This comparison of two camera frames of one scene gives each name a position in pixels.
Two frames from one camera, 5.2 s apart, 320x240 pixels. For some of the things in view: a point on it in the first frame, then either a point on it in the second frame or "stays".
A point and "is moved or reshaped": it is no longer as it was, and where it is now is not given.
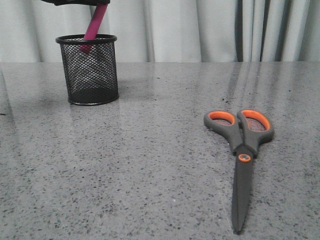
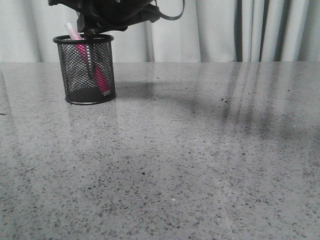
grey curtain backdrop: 168,30 stays
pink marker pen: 94,25 is moved or reshaped
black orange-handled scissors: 245,134 → 91,35
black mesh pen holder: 91,69 stays
